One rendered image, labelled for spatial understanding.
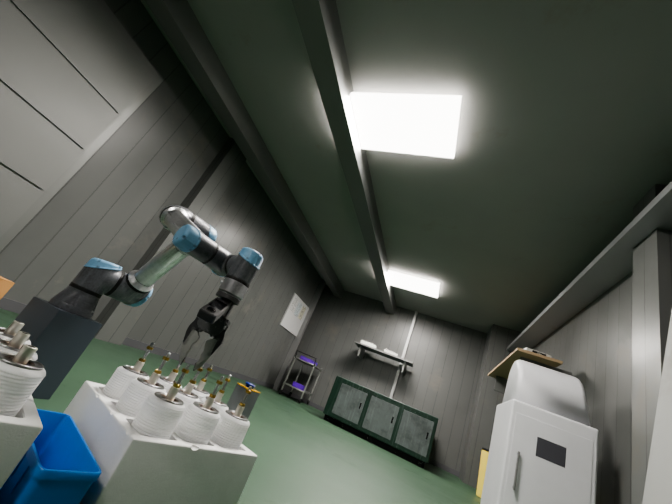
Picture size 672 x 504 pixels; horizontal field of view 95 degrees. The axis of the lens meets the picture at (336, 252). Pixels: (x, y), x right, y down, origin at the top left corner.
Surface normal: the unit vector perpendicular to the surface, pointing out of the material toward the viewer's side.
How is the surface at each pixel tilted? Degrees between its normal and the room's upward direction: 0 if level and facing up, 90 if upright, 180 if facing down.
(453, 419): 90
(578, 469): 90
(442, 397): 90
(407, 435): 90
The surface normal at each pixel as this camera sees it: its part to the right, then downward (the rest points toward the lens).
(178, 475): 0.77, 0.06
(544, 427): -0.23, -0.49
